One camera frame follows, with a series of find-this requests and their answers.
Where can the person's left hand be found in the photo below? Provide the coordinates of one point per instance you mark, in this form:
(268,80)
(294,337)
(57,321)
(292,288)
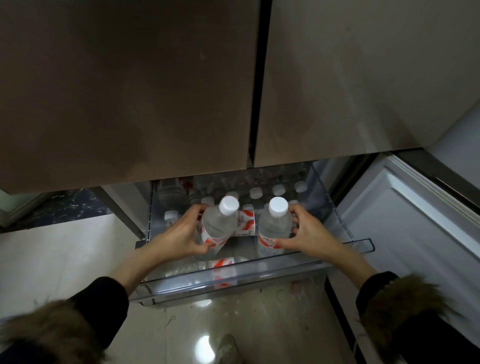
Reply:
(176,240)

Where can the person's right hand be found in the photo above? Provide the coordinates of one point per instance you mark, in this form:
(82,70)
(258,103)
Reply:
(313,238)

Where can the clear water bottle red label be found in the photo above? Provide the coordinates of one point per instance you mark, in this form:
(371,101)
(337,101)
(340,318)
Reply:
(275,221)
(219,221)

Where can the clear plastic fridge drawer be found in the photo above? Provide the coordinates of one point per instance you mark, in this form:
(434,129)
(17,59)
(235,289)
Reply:
(262,270)

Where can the group of water bottles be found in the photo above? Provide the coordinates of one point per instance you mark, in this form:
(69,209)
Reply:
(255,193)

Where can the white fridge door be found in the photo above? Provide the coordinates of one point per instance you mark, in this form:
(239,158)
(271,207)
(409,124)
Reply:
(412,232)

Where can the brown refrigerator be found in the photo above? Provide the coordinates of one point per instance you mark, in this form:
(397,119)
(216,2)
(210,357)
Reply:
(131,93)

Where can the person's left forearm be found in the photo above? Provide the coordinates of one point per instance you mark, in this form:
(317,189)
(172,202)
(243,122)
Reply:
(131,266)

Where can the person's right forearm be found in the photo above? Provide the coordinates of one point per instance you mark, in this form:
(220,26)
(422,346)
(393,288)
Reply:
(352,264)

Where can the person's left shoe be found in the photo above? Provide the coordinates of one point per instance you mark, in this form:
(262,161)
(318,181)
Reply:
(227,350)

